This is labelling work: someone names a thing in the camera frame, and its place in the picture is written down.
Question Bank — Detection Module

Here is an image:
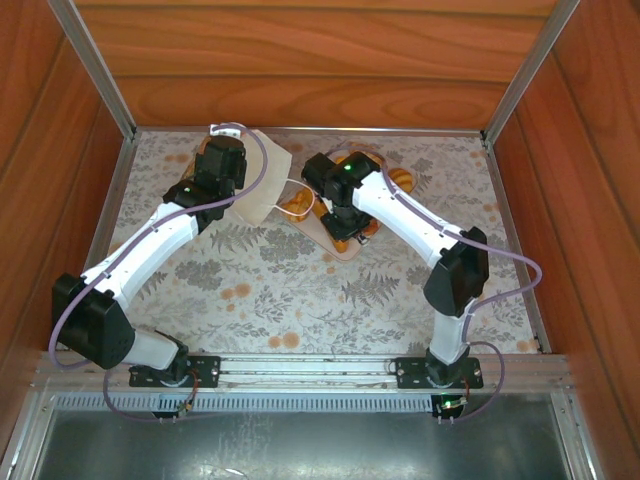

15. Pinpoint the floral table cover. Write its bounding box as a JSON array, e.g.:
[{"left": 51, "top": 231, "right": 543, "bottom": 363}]
[{"left": 62, "top": 130, "right": 549, "bottom": 354}]

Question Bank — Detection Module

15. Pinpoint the aluminium side rail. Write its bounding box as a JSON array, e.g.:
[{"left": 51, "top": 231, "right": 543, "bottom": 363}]
[
  {"left": 480, "top": 135, "right": 554, "bottom": 354},
  {"left": 54, "top": 137, "right": 137, "bottom": 351}
]

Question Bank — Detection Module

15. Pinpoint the brown fake croissant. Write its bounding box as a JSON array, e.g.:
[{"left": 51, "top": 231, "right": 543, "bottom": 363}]
[{"left": 330, "top": 221, "right": 383, "bottom": 255}]

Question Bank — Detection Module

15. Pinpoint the floral paper bag with handles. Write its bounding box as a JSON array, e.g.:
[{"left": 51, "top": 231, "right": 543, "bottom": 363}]
[{"left": 182, "top": 127, "right": 317, "bottom": 227}]

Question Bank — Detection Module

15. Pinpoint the aluminium back rail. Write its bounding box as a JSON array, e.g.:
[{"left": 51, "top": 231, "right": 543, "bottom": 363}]
[{"left": 134, "top": 125, "right": 486, "bottom": 137}]

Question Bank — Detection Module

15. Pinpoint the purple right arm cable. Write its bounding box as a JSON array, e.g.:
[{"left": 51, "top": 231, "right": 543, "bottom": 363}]
[{"left": 327, "top": 141, "right": 545, "bottom": 425}]

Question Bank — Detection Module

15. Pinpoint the small striped round fake bun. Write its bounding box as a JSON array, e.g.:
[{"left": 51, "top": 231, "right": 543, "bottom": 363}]
[{"left": 388, "top": 168, "right": 416, "bottom": 194}]

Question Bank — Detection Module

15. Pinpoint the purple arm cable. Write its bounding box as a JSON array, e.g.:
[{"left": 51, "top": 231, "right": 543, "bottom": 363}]
[
  {"left": 327, "top": 141, "right": 545, "bottom": 425},
  {"left": 49, "top": 122, "right": 271, "bottom": 425}
]

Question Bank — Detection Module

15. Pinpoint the twisted braided fake bread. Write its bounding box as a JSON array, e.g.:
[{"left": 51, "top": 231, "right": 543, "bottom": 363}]
[{"left": 278, "top": 187, "right": 316, "bottom": 224}]

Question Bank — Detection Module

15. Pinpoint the grey metal sheet panel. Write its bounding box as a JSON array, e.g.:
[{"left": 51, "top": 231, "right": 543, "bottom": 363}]
[{"left": 34, "top": 409, "right": 576, "bottom": 480}]

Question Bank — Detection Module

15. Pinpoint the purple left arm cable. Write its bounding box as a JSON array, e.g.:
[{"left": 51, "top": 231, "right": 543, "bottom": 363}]
[{"left": 49, "top": 122, "right": 271, "bottom": 425}]

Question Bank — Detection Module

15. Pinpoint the aluminium mounting rail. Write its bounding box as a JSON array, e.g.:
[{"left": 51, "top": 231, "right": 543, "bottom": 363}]
[{"left": 32, "top": 351, "right": 571, "bottom": 396}]

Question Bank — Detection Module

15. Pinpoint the aluminium frame post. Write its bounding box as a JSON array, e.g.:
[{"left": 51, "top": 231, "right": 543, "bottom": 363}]
[
  {"left": 47, "top": 0, "right": 139, "bottom": 144},
  {"left": 479, "top": 0, "right": 584, "bottom": 144}
]

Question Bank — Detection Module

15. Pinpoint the pink rectangular tray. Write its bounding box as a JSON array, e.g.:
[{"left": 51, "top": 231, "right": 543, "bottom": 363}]
[{"left": 284, "top": 141, "right": 420, "bottom": 264}]

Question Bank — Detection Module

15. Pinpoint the aluminium lower frame bar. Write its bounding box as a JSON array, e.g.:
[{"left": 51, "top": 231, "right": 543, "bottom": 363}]
[
  {"left": 549, "top": 394, "right": 609, "bottom": 480},
  {"left": 0, "top": 387, "right": 59, "bottom": 480}
]

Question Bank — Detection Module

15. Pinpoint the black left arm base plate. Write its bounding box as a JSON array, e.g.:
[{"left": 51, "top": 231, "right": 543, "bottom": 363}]
[{"left": 128, "top": 353, "right": 222, "bottom": 390}]

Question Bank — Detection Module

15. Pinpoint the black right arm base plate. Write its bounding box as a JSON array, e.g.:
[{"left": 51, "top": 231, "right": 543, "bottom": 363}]
[{"left": 394, "top": 353, "right": 485, "bottom": 390}]

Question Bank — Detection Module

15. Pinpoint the grey slotted cable duct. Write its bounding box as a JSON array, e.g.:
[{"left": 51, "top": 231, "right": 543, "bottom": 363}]
[{"left": 52, "top": 392, "right": 556, "bottom": 414}]

